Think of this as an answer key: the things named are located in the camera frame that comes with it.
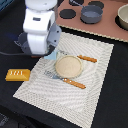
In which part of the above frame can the orange toy bread loaf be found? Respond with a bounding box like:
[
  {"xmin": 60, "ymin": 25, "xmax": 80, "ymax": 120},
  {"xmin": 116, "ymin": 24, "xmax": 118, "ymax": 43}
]
[{"xmin": 5, "ymin": 69, "xmax": 30, "ymax": 81}]

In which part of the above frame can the beige bowl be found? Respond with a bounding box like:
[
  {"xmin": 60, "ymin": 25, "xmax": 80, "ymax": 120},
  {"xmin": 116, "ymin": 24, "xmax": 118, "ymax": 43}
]
[{"xmin": 118, "ymin": 4, "xmax": 128, "ymax": 30}]

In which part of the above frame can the grey pot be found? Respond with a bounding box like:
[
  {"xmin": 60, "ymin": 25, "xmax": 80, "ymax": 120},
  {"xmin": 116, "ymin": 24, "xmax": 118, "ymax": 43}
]
[
  {"xmin": 15, "ymin": 32, "xmax": 31, "ymax": 54},
  {"xmin": 79, "ymin": 4, "xmax": 104, "ymax": 25}
]

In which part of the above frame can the round wooden plate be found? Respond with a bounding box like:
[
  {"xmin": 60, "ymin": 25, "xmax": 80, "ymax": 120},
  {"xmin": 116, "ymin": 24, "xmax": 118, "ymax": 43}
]
[{"xmin": 55, "ymin": 55, "xmax": 83, "ymax": 78}]

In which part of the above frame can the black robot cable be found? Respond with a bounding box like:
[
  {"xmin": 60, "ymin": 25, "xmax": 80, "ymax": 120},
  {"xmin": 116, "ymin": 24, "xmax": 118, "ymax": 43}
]
[{"xmin": 0, "ymin": 49, "xmax": 31, "ymax": 57}]

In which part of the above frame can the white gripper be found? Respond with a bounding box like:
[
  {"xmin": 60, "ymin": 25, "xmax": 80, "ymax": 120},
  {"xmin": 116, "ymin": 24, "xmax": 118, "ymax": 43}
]
[{"xmin": 23, "ymin": 9, "xmax": 61, "ymax": 55}]

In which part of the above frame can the knife with wooden handle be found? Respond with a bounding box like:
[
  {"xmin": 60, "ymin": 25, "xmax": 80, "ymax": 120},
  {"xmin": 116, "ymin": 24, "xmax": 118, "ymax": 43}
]
[{"xmin": 58, "ymin": 49, "xmax": 98, "ymax": 64}]

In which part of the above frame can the beige woven placemat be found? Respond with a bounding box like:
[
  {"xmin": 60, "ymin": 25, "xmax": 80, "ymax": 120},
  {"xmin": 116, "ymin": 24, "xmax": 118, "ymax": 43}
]
[{"xmin": 14, "ymin": 32, "xmax": 114, "ymax": 128}]

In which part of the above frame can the light blue milk carton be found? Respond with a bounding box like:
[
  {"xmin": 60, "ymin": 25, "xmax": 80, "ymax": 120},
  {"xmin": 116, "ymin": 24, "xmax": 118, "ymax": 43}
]
[{"xmin": 44, "ymin": 50, "xmax": 58, "ymax": 60}]

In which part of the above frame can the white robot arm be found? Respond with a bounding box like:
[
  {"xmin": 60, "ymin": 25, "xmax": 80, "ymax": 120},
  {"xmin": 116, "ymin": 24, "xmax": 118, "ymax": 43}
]
[{"xmin": 23, "ymin": 0, "xmax": 61, "ymax": 56}]

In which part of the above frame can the fork with wooden handle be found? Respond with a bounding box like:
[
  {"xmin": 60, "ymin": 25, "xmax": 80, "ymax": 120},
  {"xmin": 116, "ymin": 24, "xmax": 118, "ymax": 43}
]
[{"xmin": 44, "ymin": 71, "xmax": 86, "ymax": 89}]

